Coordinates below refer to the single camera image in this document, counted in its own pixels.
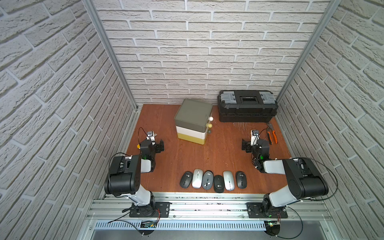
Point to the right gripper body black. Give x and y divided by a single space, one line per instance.
249 148

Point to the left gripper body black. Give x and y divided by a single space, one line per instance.
159 146

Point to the black computer mouse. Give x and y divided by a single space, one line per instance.
219 185
186 179
241 180

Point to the silver computer mouse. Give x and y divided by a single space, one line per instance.
197 178
229 180

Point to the three-drawer storage box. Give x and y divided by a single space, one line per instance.
192 121

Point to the grey computer mouse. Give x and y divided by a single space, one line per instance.
207 180

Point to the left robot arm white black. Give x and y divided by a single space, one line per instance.
124 175

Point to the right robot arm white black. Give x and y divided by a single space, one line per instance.
304 180

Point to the black plastic toolbox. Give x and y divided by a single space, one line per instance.
249 106

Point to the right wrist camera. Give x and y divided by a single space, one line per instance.
255 135

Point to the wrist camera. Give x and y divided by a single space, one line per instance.
255 135
151 136

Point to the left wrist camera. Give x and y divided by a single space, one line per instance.
151 136

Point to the orange handled pliers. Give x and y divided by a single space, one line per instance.
271 134

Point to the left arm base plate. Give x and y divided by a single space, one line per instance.
159 209

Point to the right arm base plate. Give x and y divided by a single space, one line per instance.
265 210

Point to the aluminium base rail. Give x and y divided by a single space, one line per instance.
201 211

